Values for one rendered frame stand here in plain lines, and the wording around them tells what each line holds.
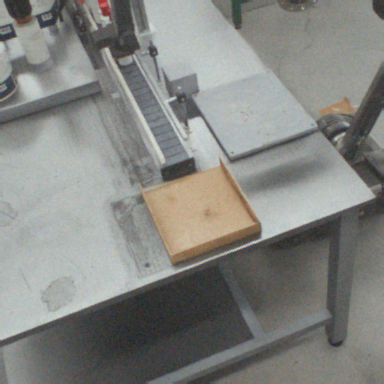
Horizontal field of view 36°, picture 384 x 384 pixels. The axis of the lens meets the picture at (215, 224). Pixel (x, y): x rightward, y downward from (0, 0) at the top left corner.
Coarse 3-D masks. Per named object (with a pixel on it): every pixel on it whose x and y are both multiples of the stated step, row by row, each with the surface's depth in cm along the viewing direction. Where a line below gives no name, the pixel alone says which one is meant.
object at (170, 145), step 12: (96, 24) 235; (120, 72) 211; (132, 72) 210; (132, 84) 205; (144, 84) 204; (144, 96) 200; (144, 108) 195; (156, 108) 194; (156, 120) 190; (168, 120) 189; (156, 132) 186; (168, 132) 185; (168, 144) 182; (180, 144) 181; (168, 156) 178; (180, 156) 177
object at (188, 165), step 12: (108, 60) 217; (144, 72) 210; (120, 84) 206; (156, 96) 199; (132, 108) 196; (144, 132) 187; (156, 156) 179; (192, 156) 177; (168, 168) 176; (180, 168) 178; (192, 168) 179
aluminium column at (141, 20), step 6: (132, 0) 226; (138, 0) 227; (132, 6) 229; (138, 6) 229; (144, 6) 229; (138, 12) 230; (144, 12) 231; (138, 18) 231; (144, 18) 232; (138, 24) 233; (144, 24) 235; (138, 30) 236; (144, 30) 236; (150, 30) 237
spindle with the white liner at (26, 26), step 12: (12, 0) 197; (24, 0) 198; (12, 12) 200; (24, 12) 201; (12, 24) 205; (24, 24) 204; (36, 24) 206; (24, 36) 206; (36, 36) 208; (24, 48) 210; (36, 48) 210; (36, 60) 213; (48, 60) 216
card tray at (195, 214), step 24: (216, 168) 179; (144, 192) 175; (168, 192) 174; (192, 192) 173; (216, 192) 172; (240, 192) 167; (168, 216) 168; (192, 216) 167; (216, 216) 166; (240, 216) 165; (168, 240) 162; (192, 240) 161; (216, 240) 156
